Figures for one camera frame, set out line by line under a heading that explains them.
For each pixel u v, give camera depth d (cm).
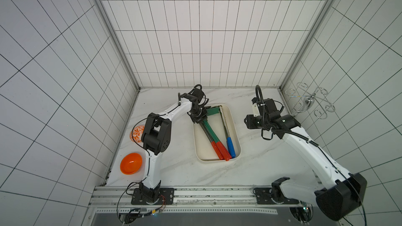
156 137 53
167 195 73
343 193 37
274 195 66
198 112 80
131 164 81
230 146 84
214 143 81
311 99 76
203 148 89
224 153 78
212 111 101
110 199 72
